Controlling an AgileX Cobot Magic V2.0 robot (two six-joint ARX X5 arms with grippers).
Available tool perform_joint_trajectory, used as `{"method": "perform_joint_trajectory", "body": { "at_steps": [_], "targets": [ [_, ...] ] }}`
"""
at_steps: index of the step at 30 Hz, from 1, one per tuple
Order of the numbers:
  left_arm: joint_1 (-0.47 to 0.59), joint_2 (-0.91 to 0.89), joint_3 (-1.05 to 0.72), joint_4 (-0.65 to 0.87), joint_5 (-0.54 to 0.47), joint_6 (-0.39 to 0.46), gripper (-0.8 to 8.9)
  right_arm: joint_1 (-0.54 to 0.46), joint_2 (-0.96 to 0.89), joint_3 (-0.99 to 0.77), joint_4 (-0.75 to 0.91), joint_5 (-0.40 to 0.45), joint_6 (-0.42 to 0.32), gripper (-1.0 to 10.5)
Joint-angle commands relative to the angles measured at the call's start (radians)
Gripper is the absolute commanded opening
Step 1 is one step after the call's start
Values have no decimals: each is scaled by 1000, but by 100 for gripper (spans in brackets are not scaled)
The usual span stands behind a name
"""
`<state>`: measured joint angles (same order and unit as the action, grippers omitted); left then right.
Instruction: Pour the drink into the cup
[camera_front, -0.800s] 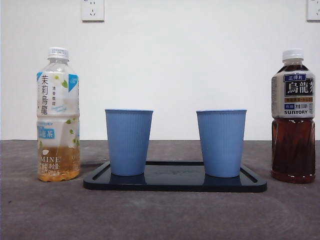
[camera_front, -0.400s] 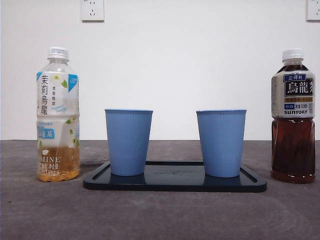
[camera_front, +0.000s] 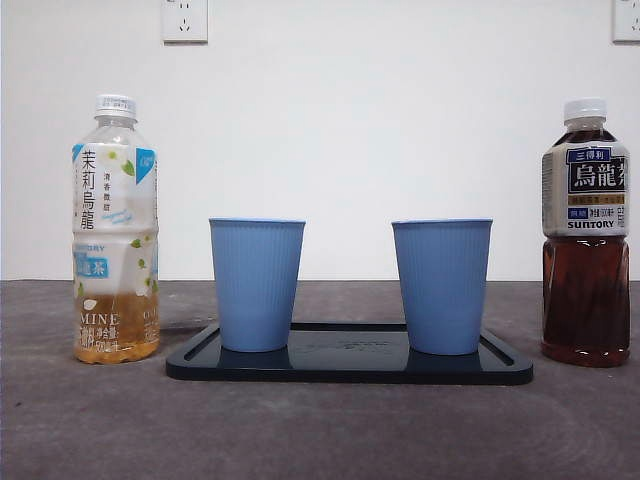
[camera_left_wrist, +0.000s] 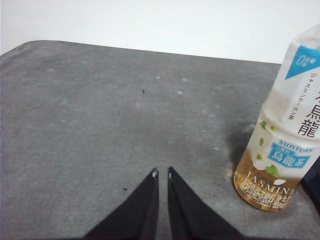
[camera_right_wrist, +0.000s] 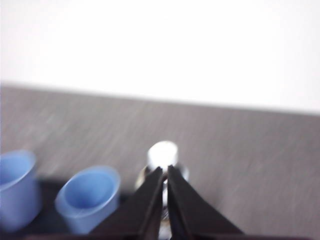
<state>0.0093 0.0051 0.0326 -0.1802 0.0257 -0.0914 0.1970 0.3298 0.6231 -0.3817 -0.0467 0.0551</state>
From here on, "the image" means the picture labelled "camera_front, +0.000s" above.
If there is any jasmine tea bottle pale label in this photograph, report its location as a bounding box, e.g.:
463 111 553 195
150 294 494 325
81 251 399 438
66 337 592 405
71 93 161 365

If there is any dark oolong tea bottle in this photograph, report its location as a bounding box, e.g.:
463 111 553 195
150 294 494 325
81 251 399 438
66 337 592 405
540 97 632 369

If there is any blue ribbed plastic cup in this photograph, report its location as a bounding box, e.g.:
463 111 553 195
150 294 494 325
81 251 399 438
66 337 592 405
208 216 307 353
391 217 495 356

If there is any dark blue flat tray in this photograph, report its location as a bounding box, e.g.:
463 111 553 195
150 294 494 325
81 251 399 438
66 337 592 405
165 321 535 386

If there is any white wall socket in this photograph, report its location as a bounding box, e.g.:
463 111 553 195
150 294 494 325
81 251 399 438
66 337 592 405
612 0 640 43
161 0 209 45

